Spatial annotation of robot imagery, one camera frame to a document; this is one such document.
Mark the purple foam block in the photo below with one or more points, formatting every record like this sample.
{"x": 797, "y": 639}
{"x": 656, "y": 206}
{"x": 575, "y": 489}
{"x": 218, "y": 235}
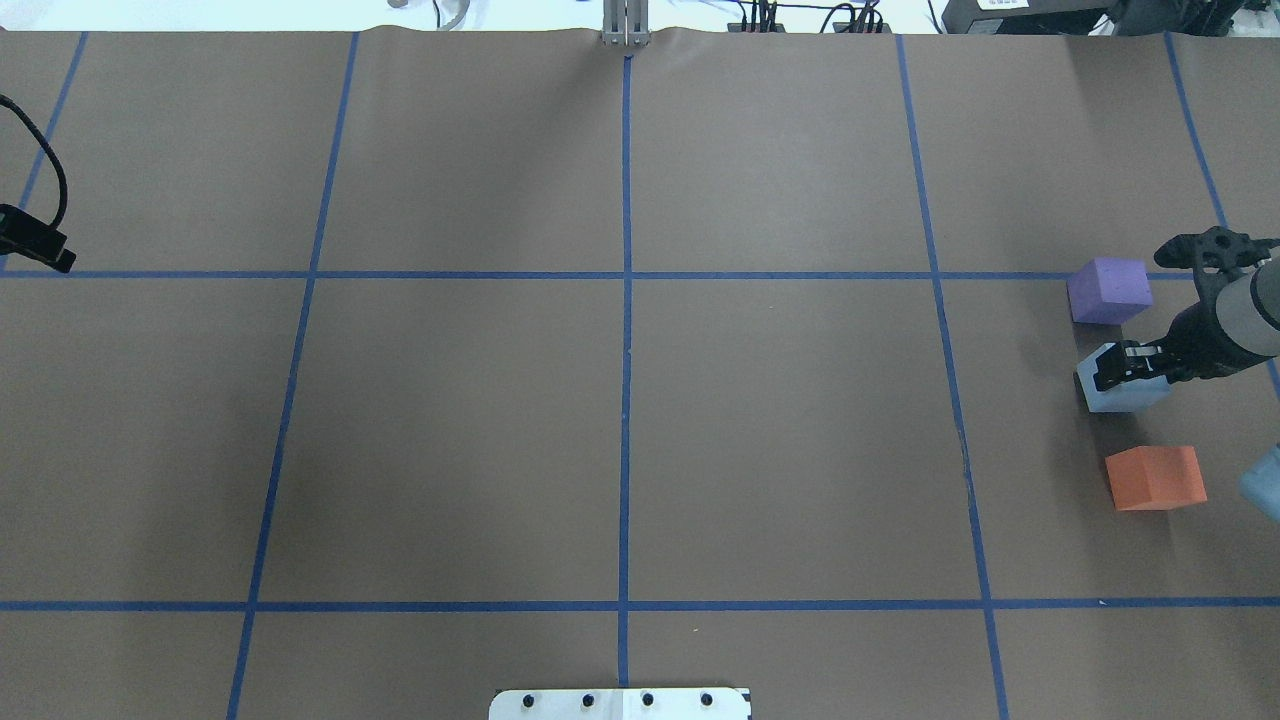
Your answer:
{"x": 1109, "y": 291}

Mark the light blue foam block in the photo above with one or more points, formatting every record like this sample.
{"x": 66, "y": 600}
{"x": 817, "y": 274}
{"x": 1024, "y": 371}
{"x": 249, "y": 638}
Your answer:
{"x": 1126, "y": 397}

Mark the grey aluminium frame post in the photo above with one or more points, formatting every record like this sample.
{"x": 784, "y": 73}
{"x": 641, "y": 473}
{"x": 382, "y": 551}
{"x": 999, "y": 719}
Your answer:
{"x": 625, "y": 23}

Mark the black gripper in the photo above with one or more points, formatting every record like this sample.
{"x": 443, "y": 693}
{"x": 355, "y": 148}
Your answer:
{"x": 1198, "y": 340}

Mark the orange foam block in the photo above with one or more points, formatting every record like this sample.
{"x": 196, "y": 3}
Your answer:
{"x": 1155, "y": 478}

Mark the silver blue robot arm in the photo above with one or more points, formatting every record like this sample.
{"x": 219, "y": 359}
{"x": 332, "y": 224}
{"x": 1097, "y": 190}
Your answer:
{"x": 1232, "y": 327}

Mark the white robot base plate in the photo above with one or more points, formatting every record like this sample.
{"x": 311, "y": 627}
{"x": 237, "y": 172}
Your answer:
{"x": 623, "y": 703}

